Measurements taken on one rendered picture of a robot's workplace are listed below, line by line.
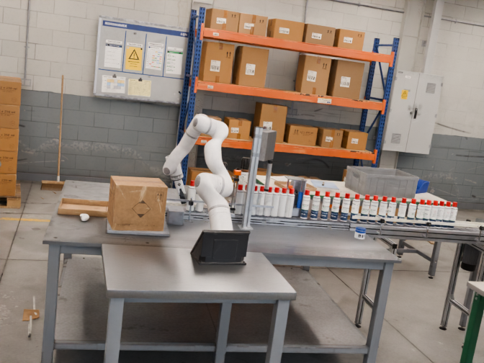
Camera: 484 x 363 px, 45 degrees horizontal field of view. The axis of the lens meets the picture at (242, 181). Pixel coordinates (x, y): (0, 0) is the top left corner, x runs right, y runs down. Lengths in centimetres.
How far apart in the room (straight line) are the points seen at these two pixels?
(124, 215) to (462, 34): 747
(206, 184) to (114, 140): 506
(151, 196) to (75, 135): 485
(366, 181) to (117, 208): 291
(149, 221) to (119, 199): 22
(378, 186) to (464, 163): 467
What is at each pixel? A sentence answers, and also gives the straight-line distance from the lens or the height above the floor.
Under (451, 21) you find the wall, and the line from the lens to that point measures 985.
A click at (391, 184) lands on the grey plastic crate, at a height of 93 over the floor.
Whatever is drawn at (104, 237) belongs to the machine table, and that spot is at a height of 83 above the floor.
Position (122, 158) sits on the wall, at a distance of 827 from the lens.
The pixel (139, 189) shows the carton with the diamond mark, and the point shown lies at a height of 110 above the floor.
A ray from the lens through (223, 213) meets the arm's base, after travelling 318.
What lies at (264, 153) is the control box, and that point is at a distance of 373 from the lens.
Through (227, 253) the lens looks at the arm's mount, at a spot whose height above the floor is 90.
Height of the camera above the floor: 187
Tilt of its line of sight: 11 degrees down
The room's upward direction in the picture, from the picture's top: 7 degrees clockwise
